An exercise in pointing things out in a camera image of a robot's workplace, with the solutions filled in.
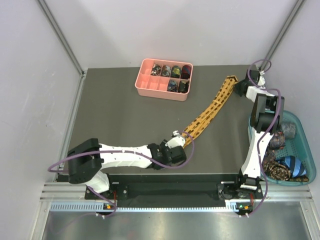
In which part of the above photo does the yellow patterned necktie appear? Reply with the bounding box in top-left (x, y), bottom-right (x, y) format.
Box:
top-left (184, 75), bottom-right (239, 140)

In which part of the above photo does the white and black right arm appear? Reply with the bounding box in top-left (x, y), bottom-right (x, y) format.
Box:
top-left (233, 69), bottom-right (285, 198)

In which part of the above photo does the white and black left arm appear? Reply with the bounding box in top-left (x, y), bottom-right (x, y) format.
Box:
top-left (67, 134), bottom-right (187, 199)

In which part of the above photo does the maroon rolled tie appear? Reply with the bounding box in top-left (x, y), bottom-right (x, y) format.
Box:
top-left (181, 64), bottom-right (192, 80)

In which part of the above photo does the black yellow rolled tie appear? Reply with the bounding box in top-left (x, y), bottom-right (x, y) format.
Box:
top-left (177, 79), bottom-right (190, 94)

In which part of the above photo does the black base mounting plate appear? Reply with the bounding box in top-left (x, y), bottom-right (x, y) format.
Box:
top-left (101, 173), bottom-right (262, 208)

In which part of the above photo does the dark orange floral rolled tie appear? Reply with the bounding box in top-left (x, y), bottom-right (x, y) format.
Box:
top-left (268, 131), bottom-right (286, 150)

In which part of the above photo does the green yellow rolled tie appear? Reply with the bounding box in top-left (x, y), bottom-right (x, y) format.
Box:
top-left (170, 65), bottom-right (182, 79)

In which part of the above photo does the blue patterned rolled tie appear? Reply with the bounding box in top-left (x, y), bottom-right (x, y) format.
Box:
top-left (167, 79), bottom-right (179, 93)

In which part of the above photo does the pink compartment organizer box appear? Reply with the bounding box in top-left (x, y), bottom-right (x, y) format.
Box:
top-left (134, 58), bottom-right (194, 101)

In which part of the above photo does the teal perforated plastic basket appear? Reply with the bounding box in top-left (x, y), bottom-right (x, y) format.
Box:
top-left (260, 110), bottom-right (317, 187)

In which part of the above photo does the multicolour rolled tie in box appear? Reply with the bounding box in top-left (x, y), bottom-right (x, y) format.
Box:
top-left (150, 63), bottom-right (162, 76)

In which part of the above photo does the brown paisley rolled tie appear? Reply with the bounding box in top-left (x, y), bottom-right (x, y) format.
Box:
top-left (262, 149), bottom-right (309, 183)

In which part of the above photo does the blue striped rolled tie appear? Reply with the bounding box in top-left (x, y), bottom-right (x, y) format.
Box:
top-left (276, 155), bottom-right (307, 178)

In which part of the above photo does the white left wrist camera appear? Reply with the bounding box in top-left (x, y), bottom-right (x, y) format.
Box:
top-left (165, 130), bottom-right (186, 149)

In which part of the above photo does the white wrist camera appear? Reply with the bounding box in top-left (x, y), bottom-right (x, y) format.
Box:
top-left (257, 70), bottom-right (266, 87)
top-left (165, 130), bottom-right (186, 149)

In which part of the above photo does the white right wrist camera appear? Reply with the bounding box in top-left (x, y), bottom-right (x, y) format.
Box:
top-left (257, 70), bottom-right (266, 87)

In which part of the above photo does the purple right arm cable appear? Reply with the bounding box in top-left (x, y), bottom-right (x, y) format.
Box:
top-left (246, 59), bottom-right (284, 218)

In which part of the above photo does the right aluminium frame post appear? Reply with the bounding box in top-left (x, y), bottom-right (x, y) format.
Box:
top-left (259, 0), bottom-right (307, 72)

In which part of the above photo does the aluminium frame post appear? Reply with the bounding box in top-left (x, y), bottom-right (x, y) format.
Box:
top-left (36, 0), bottom-right (85, 76)
top-left (259, 0), bottom-right (307, 72)

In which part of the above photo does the grey slotted cable duct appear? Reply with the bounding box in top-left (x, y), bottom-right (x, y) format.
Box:
top-left (49, 201), bottom-right (253, 213)

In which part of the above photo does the left aluminium frame post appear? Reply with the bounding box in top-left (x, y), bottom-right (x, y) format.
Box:
top-left (36, 0), bottom-right (85, 76)

